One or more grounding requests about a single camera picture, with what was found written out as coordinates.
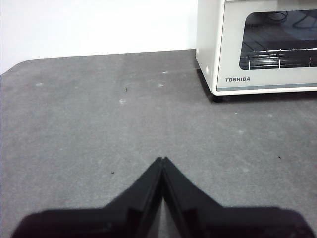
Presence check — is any metal wire oven rack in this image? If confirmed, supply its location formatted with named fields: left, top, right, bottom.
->
left=239, top=47, right=317, bottom=70

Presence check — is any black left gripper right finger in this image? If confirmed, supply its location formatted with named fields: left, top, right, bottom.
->
left=162, top=156, right=316, bottom=238

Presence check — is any white Toshiba toaster oven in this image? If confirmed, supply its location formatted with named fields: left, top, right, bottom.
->
left=194, top=0, right=317, bottom=103

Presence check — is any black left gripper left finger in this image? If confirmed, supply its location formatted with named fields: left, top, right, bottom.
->
left=10, top=156, right=163, bottom=238

